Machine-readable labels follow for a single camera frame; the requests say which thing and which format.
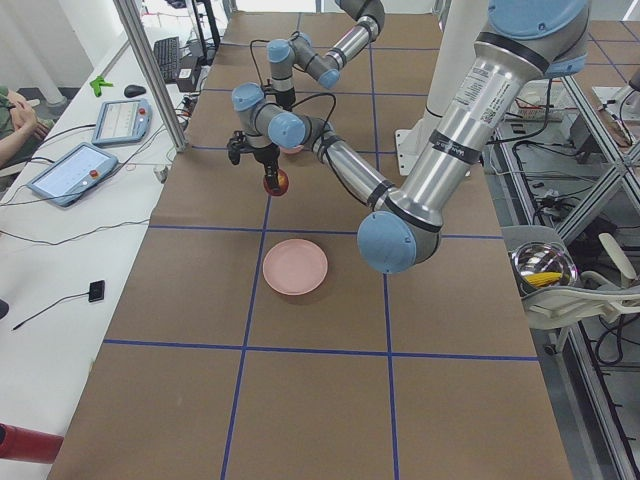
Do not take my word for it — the green plastic toy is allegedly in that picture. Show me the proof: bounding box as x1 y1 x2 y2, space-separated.
89 75 113 97

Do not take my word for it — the near teach pendant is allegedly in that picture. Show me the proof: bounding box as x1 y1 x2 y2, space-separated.
27 143 117 207

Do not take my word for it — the pink plate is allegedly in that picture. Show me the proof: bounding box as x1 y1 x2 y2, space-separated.
262 239 328 296

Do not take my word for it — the teach pendant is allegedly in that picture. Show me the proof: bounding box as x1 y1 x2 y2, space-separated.
91 99 152 147
27 143 117 207

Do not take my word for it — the small black square device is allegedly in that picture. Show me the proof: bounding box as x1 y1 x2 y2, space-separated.
88 280 106 303

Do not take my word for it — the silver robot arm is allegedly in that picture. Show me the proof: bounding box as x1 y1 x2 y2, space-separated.
227 1 590 274
263 0 385 111

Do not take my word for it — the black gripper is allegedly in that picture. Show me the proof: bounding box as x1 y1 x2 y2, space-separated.
226 130 280 168

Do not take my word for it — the aluminium frame post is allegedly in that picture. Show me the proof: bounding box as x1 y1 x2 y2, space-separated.
113 0 187 153

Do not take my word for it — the black keyboard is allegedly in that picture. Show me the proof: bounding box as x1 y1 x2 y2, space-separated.
153 36 181 83

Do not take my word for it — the steel bowl with corn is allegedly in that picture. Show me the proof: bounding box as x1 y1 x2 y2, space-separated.
510 241 578 296

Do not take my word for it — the pink bowl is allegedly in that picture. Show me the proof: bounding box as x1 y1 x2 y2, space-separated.
280 145 304 155

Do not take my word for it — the black mouse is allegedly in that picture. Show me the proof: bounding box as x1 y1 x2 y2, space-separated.
123 84 146 98

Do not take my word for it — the red bottle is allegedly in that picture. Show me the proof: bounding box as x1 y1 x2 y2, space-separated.
1 424 64 464

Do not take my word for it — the far teach pendant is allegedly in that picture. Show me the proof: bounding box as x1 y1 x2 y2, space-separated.
91 99 152 147

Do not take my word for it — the red apple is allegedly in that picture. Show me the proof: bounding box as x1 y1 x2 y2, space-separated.
263 169 289 197

